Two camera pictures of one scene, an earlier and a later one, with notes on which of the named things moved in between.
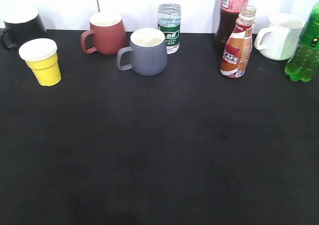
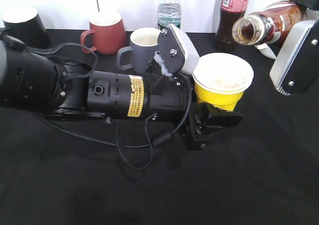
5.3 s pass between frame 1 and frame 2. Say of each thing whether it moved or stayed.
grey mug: stayed
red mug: stayed
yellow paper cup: moved
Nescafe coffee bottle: moved
